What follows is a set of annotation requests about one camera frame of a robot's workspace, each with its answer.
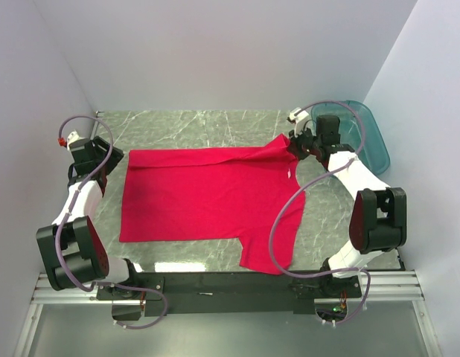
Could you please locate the red t shirt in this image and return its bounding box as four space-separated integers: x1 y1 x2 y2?
119 135 305 274

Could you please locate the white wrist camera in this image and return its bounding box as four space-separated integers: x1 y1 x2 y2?
287 107 311 137
58 130 82 151

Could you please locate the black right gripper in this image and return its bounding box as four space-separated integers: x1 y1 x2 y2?
287 124 322 161

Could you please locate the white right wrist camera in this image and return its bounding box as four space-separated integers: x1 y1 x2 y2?
287 107 311 137

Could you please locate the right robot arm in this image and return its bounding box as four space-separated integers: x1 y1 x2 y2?
287 109 407 297

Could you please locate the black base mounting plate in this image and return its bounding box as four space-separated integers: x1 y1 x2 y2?
95 271 363 317

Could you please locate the aluminium frame rail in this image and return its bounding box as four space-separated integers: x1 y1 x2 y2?
31 271 425 305

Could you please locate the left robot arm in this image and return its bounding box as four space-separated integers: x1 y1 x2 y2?
36 131 141 299

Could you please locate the teal plastic bin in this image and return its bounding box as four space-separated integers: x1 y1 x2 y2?
310 100 390 176

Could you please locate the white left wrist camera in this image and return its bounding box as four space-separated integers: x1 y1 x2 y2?
58 130 82 151

